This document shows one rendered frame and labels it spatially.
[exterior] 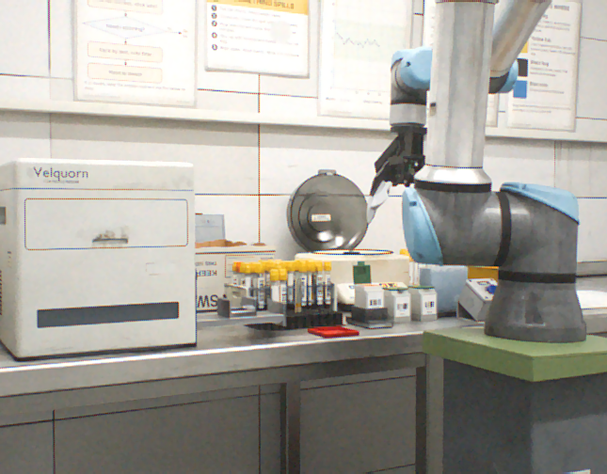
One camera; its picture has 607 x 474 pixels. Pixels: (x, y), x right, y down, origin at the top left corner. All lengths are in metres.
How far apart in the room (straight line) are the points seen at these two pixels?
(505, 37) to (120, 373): 0.83
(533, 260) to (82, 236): 0.67
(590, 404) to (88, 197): 0.80
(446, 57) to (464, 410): 0.53
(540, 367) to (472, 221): 0.23
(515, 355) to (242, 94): 1.17
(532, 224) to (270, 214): 0.99
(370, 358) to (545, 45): 1.45
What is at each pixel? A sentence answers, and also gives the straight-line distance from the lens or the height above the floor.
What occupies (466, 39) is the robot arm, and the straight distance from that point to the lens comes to 1.17.
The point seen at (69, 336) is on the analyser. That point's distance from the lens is 1.25.
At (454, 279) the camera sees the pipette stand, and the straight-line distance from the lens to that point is 1.70.
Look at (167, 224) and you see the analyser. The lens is 1.27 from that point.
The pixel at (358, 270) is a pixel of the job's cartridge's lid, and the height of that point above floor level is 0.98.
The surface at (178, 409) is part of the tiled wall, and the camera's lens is 2.02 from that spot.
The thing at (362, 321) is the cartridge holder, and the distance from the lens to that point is 1.50.
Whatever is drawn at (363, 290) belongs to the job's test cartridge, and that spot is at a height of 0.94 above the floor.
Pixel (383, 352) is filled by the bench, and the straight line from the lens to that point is 1.43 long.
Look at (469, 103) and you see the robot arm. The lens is 1.17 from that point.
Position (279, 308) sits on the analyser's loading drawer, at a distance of 1.39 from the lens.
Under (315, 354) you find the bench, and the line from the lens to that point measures 1.36.
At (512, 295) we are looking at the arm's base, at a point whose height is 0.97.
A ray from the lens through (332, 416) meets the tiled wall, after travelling 2.21.
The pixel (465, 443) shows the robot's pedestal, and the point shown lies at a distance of 1.28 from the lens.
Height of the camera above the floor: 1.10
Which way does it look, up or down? 2 degrees down
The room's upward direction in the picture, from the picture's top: straight up
